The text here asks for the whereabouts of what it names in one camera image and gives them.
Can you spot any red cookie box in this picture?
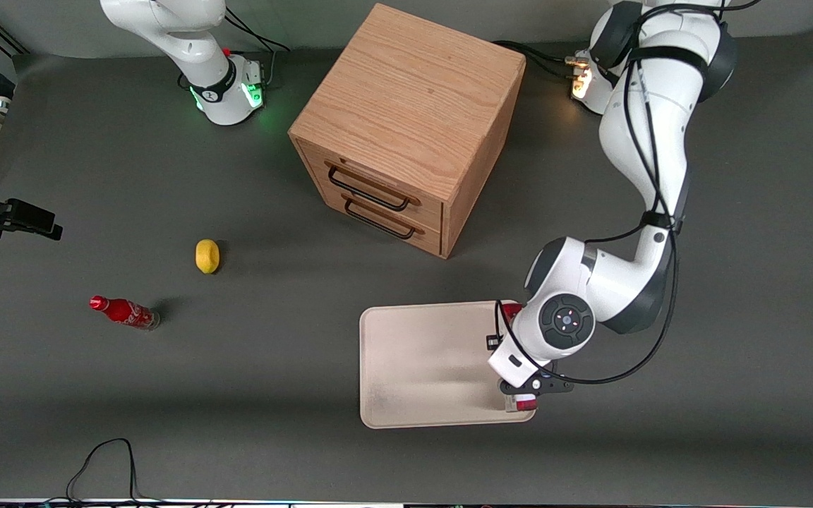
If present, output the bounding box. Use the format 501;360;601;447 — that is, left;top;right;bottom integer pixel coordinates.
502;302;539;413

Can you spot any cream rectangular tray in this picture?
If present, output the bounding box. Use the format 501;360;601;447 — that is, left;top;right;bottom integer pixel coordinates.
359;300;537;430

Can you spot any red cola bottle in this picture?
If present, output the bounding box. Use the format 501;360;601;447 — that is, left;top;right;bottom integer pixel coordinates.
89;295;161;330

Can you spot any wooden drawer front small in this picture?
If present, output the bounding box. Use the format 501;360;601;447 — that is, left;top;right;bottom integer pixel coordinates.
322;189;443;257

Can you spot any yellow lemon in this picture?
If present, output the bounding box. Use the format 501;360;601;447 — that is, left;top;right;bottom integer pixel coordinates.
195;238;222;274

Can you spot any wooden drawer front large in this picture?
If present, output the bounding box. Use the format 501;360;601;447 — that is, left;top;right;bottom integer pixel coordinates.
299;141;445;225

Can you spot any oak wooden drawer cabinet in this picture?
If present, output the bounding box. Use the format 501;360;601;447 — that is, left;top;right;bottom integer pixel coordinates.
288;3;527;260

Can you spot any black metal drawer handle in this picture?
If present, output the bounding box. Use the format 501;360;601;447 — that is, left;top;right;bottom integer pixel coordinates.
327;164;421;212
343;196;425;241

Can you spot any thin black looped cable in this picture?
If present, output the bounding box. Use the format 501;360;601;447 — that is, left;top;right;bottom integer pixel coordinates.
43;437;167;508

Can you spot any black cables right arm base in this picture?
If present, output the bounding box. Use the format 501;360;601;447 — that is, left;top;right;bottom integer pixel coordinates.
225;7;293;89

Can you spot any black cables arm base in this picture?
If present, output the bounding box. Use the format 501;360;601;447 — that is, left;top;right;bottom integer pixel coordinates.
495;39;591;78
225;7;293;89

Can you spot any black cables left arm base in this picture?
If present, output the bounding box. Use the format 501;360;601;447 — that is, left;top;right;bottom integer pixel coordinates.
495;39;591;78

